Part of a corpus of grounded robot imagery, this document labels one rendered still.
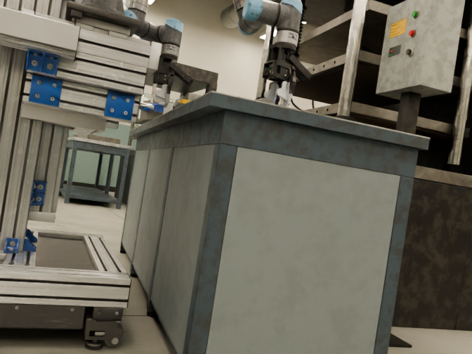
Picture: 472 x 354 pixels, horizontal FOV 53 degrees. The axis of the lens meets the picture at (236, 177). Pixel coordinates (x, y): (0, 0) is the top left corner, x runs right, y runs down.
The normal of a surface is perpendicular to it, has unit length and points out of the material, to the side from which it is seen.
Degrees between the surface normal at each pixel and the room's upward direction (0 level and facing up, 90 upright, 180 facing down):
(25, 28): 90
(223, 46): 90
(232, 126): 90
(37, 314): 90
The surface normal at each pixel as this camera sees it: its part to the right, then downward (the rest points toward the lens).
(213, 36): 0.43, 0.06
